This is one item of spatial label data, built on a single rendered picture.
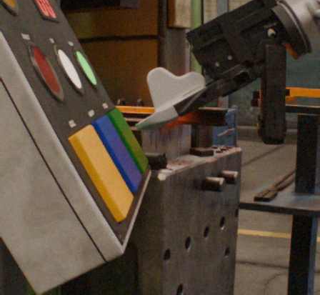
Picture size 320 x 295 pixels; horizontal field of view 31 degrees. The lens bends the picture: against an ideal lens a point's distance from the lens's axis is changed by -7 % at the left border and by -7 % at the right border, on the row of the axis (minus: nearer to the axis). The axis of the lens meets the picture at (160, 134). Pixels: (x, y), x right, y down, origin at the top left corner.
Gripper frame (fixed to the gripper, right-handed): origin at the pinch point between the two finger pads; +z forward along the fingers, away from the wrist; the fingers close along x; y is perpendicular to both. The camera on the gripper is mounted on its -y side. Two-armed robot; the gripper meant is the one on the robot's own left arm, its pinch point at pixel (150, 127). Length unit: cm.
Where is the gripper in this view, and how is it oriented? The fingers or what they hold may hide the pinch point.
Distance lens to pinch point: 68.3
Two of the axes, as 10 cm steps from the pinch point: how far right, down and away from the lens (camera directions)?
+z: -8.7, 4.9, 1.0
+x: -0.5, 1.2, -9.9
